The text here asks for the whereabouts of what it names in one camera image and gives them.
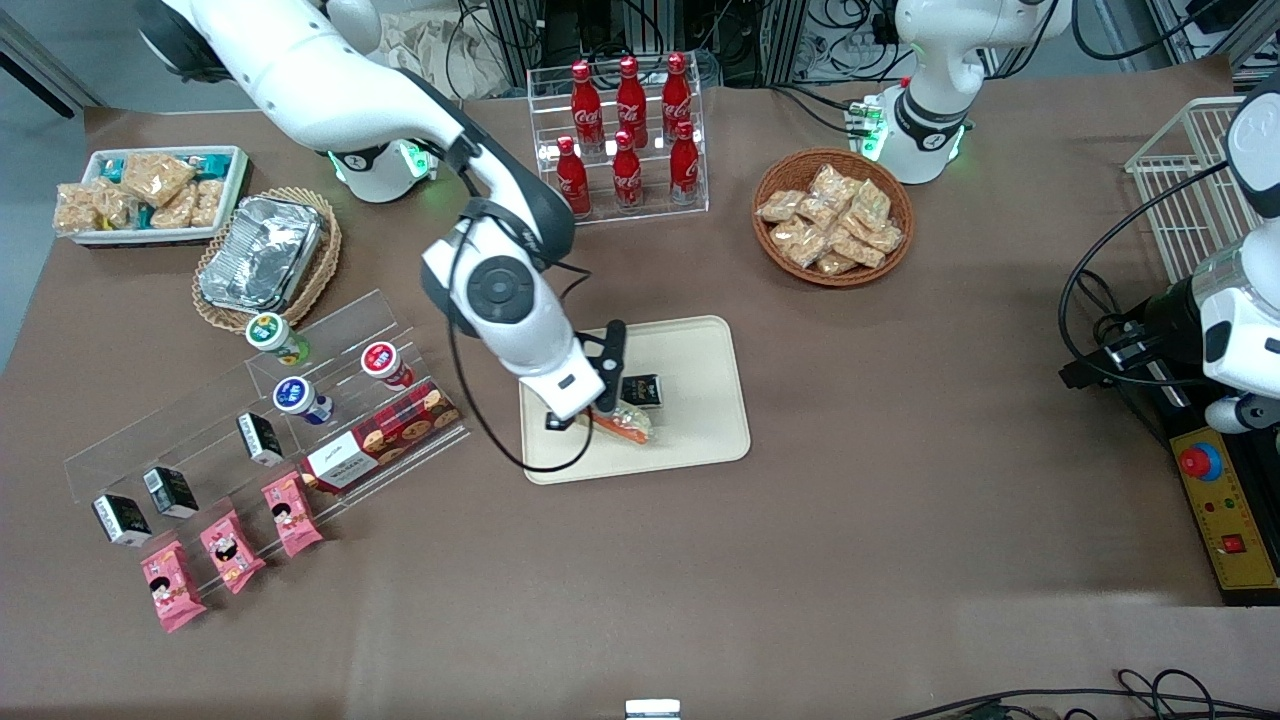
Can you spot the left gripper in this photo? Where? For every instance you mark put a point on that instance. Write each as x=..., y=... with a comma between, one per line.
x=1163, y=315

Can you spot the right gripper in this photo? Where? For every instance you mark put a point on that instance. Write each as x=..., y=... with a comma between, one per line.
x=554, y=421

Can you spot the triangle sandwich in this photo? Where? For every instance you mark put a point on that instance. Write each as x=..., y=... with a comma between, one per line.
x=628, y=425

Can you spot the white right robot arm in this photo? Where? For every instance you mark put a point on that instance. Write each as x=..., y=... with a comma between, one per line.
x=330, y=90

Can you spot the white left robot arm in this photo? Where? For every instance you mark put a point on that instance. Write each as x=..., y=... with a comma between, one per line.
x=935, y=60

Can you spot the beige plastic tray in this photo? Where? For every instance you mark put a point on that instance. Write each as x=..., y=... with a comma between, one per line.
x=700, y=400

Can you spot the white rectangular snack tray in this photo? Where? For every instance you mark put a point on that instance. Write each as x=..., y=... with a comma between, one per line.
x=235, y=190

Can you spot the small black box gold print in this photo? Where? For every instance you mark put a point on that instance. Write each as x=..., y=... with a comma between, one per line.
x=642, y=390

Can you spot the black control box base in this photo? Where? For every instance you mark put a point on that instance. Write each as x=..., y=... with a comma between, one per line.
x=1170, y=420

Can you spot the clear acrylic bottle rack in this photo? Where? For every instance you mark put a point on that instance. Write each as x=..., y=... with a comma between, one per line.
x=650, y=215

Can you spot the yellow emergency stop box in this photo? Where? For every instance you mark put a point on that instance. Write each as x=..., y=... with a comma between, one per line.
x=1225, y=510

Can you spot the red cookie box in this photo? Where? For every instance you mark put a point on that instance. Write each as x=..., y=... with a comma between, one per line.
x=385, y=438

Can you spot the red-lid drink bottle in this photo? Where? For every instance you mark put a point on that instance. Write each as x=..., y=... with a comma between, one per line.
x=383, y=361

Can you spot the red cola bottle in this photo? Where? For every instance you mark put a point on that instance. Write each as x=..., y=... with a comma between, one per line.
x=586, y=98
x=631, y=92
x=676, y=90
x=573, y=185
x=685, y=168
x=627, y=178

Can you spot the round brown wicker basket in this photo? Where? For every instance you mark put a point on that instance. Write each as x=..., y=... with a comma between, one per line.
x=770, y=260

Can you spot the clear-wrapped cracker packet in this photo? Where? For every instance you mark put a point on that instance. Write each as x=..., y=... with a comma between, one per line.
x=817, y=211
x=800, y=240
x=857, y=249
x=886, y=238
x=832, y=184
x=871, y=204
x=779, y=206
x=835, y=264

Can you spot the clear acrylic stepped shelf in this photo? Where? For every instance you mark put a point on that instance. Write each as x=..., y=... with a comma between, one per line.
x=350, y=320

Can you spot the blue-lid drink bottle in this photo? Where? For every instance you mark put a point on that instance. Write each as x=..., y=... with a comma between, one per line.
x=297, y=396

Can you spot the oval light wicker basket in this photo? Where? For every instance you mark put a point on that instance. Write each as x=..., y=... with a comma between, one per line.
x=325, y=260

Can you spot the pink snack packet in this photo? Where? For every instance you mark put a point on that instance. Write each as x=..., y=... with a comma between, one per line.
x=172, y=588
x=231, y=552
x=291, y=515

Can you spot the green-lid drink bottle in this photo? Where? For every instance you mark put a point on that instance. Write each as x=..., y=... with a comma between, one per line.
x=272, y=335

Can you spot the small silver white device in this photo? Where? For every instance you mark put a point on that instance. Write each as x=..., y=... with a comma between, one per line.
x=652, y=710

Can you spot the small black white carton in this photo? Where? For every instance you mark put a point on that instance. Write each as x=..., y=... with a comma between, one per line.
x=260, y=438
x=121, y=520
x=170, y=492

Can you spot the aluminium foil container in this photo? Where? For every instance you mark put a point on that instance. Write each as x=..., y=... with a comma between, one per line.
x=260, y=255

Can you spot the crumpled beige cloth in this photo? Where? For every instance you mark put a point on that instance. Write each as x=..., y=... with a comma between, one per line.
x=430, y=55

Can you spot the teal snack packet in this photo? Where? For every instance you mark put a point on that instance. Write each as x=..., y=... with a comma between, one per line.
x=214, y=162
x=110, y=168

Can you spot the large crispy snack packet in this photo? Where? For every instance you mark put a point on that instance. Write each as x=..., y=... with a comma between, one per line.
x=155, y=178

